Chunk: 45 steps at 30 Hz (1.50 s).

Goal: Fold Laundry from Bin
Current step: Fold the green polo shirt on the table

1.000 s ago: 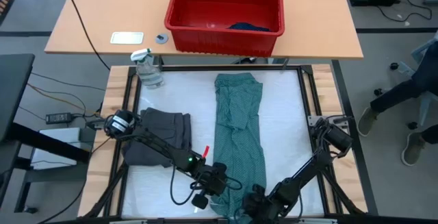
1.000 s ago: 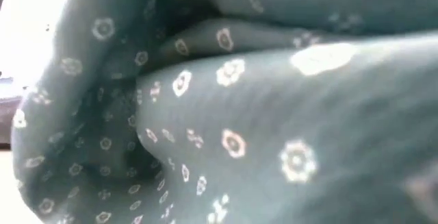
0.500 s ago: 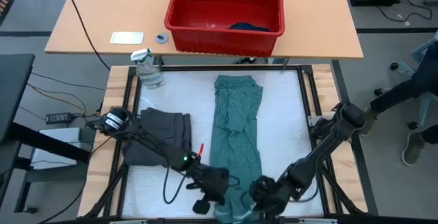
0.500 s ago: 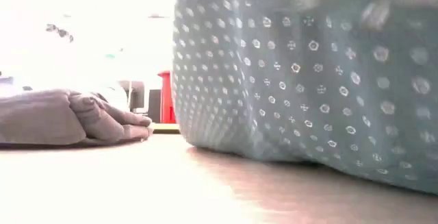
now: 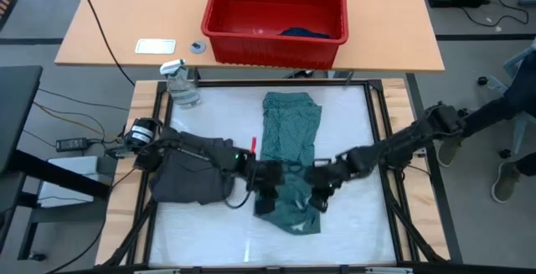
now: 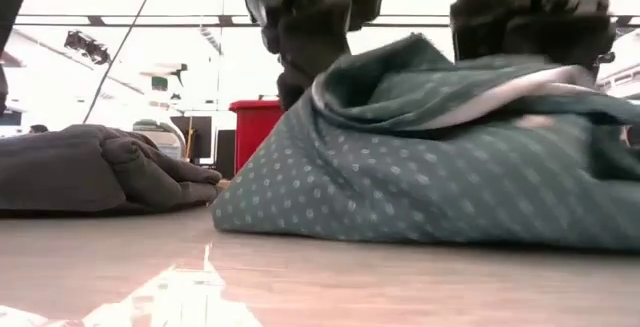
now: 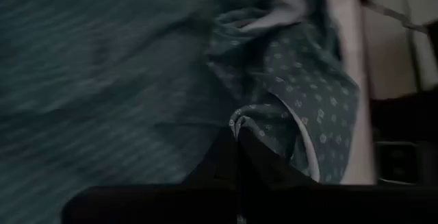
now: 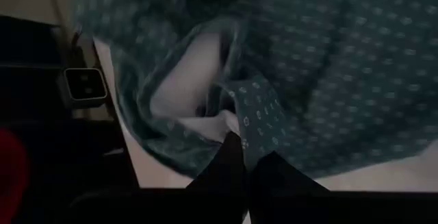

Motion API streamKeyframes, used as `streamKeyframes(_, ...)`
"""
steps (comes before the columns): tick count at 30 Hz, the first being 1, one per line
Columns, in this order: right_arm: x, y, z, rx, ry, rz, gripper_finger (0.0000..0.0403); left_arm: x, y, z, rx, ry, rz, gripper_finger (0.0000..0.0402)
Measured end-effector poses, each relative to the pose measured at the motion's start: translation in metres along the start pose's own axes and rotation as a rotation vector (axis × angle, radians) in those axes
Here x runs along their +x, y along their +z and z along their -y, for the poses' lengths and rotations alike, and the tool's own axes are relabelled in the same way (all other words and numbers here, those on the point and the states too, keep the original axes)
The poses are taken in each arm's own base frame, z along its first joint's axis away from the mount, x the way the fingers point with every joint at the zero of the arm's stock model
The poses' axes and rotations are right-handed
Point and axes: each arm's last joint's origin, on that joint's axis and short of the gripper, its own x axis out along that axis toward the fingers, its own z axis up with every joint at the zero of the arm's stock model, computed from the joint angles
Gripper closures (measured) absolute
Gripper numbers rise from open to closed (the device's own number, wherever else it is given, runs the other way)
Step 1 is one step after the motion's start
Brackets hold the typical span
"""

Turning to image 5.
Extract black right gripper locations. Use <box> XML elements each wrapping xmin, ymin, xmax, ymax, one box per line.
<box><xmin>304</xmin><ymin>158</ymin><xmax>357</xmax><ymax>214</ymax></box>

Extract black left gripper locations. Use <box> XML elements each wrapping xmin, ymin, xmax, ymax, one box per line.
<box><xmin>246</xmin><ymin>159</ymin><xmax>286</xmax><ymax>216</ymax></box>

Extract dark grey shorts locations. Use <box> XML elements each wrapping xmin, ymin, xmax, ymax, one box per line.
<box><xmin>149</xmin><ymin>130</ymin><xmax>235</xmax><ymax>206</ymax></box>

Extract teal patterned shirt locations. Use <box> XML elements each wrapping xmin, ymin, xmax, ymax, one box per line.
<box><xmin>253</xmin><ymin>91</ymin><xmax>323</xmax><ymax>236</ymax></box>

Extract red plastic laundry bin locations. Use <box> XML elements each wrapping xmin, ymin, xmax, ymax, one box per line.
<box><xmin>200</xmin><ymin>0</ymin><xmax>349</xmax><ymax>70</ymax></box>

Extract person's shoe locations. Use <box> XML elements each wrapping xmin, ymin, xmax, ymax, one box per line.
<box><xmin>435</xmin><ymin>137</ymin><xmax>461</xmax><ymax>168</ymax></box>
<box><xmin>492</xmin><ymin>162</ymin><xmax>523</xmax><ymax>204</ymax></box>

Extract clear spray bottle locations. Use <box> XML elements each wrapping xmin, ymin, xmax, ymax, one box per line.
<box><xmin>159</xmin><ymin>59</ymin><xmax>203</xmax><ymax>110</ymax></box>

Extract navy blue garment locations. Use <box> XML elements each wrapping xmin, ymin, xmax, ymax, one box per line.
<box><xmin>279</xmin><ymin>26</ymin><xmax>332</xmax><ymax>39</ymax></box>

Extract white box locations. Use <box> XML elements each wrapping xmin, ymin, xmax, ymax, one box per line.
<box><xmin>39</xmin><ymin>156</ymin><xmax>101</xmax><ymax>212</ymax></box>

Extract white flat card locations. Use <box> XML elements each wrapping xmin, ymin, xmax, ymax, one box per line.
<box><xmin>134</xmin><ymin>38</ymin><xmax>177</xmax><ymax>54</ymax></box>

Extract black power adapter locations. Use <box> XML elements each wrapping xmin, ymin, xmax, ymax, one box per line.
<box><xmin>55</xmin><ymin>137</ymin><xmax>90</xmax><ymax>154</ymax></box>

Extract person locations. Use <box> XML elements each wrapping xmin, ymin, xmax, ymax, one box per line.
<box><xmin>435</xmin><ymin>41</ymin><xmax>536</xmax><ymax>204</ymax></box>

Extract light wooden desk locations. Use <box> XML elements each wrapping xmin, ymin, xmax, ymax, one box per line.
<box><xmin>54</xmin><ymin>0</ymin><xmax>446</xmax><ymax>74</ymax></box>

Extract black side table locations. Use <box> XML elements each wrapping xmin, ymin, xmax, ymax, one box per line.
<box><xmin>0</xmin><ymin>64</ymin><xmax>112</xmax><ymax>274</ymax></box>

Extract black aluminium table frame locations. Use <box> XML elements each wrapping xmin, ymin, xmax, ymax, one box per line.
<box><xmin>98</xmin><ymin>77</ymin><xmax>451</xmax><ymax>266</ymax></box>

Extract black desk cable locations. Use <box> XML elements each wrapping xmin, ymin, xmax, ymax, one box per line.
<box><xmin>74</xmin><ymin>0</ymin><xmax>136</xmax><ymax>86</ymax></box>

